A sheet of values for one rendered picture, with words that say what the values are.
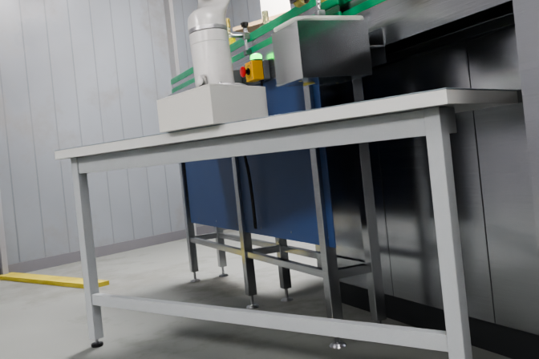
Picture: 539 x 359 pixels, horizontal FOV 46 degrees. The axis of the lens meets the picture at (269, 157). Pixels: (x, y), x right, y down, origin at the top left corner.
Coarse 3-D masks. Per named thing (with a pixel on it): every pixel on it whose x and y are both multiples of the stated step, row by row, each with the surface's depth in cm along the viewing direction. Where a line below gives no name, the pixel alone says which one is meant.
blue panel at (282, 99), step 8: (272, 80) 237; (272, 88) 238; (280, 88) 231; (288, 88) 225; (296, 88) 220; (272, 96) 238; (280, 96) 232; (288, 96) 226; (296, 96) 220; (320, 96) 205; (272, 104) 239; (280, 104) 233; (288, 104) 227; (296, 104) 221; (304, 104) 215; (320, 104) 205; (272, 112) 240; (280, 112) 233; (288, 112) 227
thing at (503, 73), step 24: (480, 24) 177; (504, 24) 169; (408, 48) 207; (432, 48) 196; (456, 48) 186; (480, 48) 178; (504, 48) 170; (384, 72) 220; (408, 72) 208; (432, 72) 197; (456, 72) 187; (480, 72) 178; (504, 72) 171; (336, 96) 252; (384, 96) 222
